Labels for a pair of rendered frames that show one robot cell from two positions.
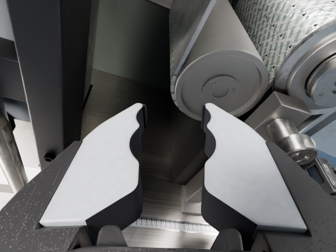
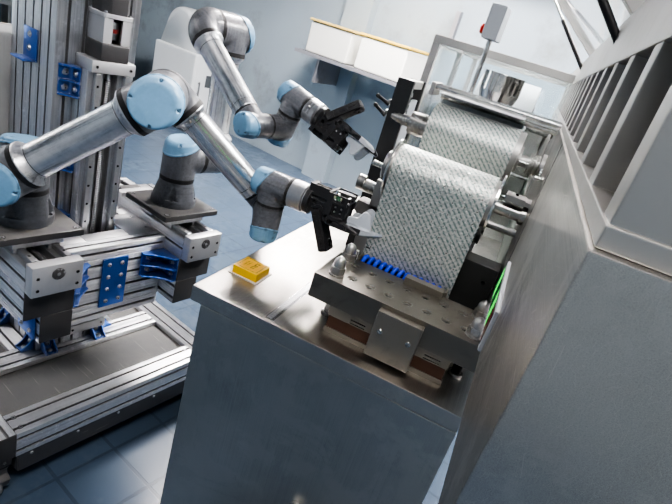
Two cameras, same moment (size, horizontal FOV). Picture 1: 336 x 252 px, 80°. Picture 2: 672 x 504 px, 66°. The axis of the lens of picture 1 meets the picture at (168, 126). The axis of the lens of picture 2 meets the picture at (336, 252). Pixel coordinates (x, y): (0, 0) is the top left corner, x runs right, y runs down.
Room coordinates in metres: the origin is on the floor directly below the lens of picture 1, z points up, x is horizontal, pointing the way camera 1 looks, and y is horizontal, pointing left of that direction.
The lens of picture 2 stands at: (1.00, -1.18, 1.52)
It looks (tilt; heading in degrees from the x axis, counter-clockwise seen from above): 23 degrees down; 128
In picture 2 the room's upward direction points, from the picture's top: 17 degrees clockwise
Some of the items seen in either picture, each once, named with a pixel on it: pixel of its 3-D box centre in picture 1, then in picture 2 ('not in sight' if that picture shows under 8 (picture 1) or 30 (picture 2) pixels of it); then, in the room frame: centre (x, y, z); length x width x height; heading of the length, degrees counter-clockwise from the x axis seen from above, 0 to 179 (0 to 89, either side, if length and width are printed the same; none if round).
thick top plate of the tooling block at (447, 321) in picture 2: not in sight; (403, 307); (0.51, -0.25, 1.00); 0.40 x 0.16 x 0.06; 22
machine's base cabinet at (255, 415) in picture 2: not in sight; (403, 311); (-0.02, 0.74, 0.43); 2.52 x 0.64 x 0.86; 112
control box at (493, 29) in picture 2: not in sight; (493, 22); (0.11, 0.37, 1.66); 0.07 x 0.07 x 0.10; 17
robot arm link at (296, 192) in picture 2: not in sight; (301, 196); (0.13, -0.27, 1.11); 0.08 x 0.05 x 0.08; 112
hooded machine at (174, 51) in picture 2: not in sight; (192, 70); (-4.41, 2.18, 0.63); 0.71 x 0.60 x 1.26; 8
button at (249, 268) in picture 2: not in sight; (251, 269); (0.13, -0.38, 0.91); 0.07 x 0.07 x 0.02; 22
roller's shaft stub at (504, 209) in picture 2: not in sight; (510, 211); (0.56, -0.04, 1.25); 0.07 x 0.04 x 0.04; 22
